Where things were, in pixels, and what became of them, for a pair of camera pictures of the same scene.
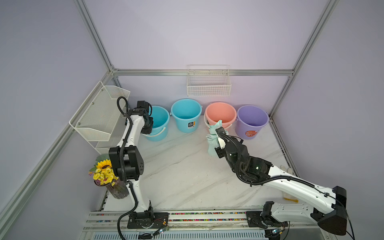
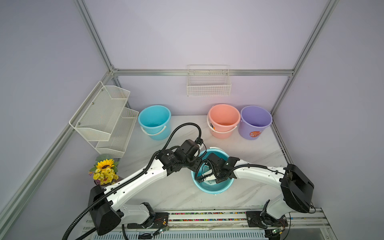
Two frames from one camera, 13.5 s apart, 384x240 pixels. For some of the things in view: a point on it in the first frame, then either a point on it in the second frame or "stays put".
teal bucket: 186,112 → 213,188
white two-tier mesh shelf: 98,118 stays put
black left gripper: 149,130 → 196,160
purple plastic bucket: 250,120 stays put
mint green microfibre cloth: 213,139 → 210,179
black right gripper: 219,151 → 219,179
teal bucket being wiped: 160,115 stays put
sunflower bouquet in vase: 103,175 stays put
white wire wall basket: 208,80 stays put
